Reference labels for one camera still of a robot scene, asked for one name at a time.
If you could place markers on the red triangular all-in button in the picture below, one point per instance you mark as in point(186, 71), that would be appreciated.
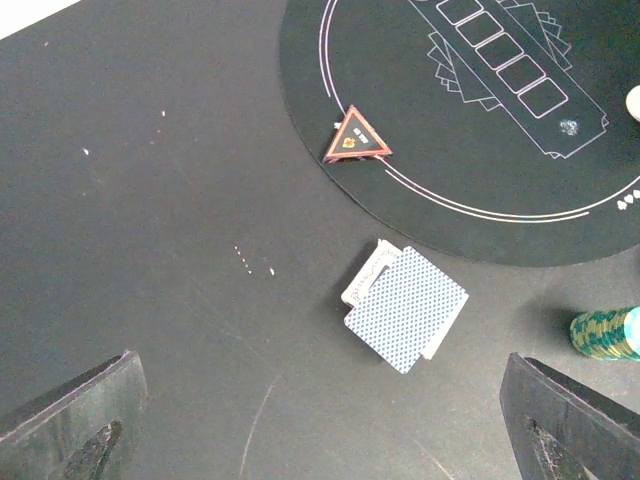
point(354, 138)

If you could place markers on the round black poker mat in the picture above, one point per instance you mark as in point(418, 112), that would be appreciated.
point(511, 140)

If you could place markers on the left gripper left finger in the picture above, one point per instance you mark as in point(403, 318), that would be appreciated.
point(86, 428)

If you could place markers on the white dealer button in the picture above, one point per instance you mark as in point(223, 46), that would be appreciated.
point(632, 102)

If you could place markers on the green chip stack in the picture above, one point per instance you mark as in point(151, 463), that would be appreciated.
point(607, 335)

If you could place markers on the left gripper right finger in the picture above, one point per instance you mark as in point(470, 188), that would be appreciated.
point(561, 429)

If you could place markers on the blue-backed playing card deck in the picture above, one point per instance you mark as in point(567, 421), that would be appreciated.
point(407, 310)

